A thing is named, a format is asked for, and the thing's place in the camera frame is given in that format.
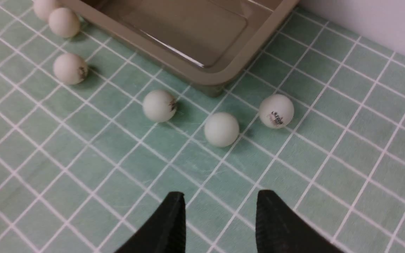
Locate white ping-pong ball with logo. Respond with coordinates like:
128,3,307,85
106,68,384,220
258,93,294,129

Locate green checked tablecloth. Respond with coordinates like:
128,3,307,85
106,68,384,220
0,0,405,253

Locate olive plastic storage bin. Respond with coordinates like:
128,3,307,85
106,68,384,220
61,0,298,97

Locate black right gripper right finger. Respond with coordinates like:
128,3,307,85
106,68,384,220
255,189,342,253

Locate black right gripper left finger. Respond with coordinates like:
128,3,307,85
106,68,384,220
116,191,186,253

